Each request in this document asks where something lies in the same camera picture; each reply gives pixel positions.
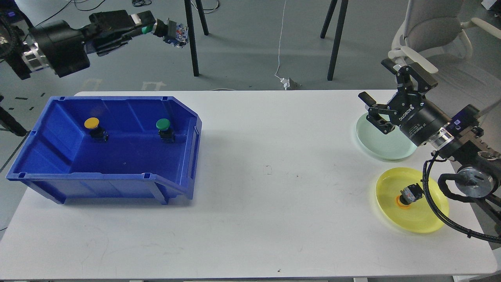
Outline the black tripod left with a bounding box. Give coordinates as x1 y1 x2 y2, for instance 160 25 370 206
183 0 209 77

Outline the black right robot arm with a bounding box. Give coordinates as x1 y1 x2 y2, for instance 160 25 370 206
358 58 501 243

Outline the white power adapter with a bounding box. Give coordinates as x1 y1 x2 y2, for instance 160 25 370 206
280 78 302 90

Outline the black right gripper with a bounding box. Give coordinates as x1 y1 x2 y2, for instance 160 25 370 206
358 58 451 146

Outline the black floor cable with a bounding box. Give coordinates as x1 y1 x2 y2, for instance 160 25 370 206
35 0 106 28

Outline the grey office chair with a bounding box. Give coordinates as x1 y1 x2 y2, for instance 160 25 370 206
388 0 500 116

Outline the pale green plate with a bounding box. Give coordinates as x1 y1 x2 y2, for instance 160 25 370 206
355 114 417 161

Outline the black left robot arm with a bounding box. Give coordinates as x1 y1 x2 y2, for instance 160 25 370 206
1 10 170 79

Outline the white charging cable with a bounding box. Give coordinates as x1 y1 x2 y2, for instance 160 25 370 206
275 0 288 81

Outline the blue plastic bin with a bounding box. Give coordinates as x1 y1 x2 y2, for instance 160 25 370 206
6 96 202 204

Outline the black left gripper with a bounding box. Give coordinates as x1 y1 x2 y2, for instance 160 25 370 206
22 10 156 78

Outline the black tripod right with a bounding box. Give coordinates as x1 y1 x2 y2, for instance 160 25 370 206
320 0 349 81

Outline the green push button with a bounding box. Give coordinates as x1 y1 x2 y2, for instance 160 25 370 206
141 19 189 48
155 118 175 143

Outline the yellow plate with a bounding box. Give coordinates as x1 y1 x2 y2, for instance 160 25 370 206
375 167 444 233

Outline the black tripod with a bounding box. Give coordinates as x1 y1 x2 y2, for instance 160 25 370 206
183 0 209 77
320 0 349 81

